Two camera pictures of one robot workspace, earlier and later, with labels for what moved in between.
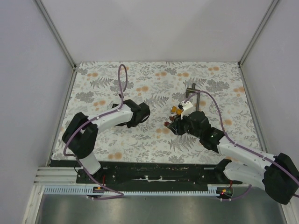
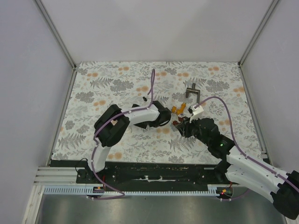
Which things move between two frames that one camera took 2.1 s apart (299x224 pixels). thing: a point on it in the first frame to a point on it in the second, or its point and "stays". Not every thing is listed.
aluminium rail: x=57 y=176 stays
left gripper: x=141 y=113 to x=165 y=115
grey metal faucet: x=193 y=89 stays
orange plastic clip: x=174 y=109 stays
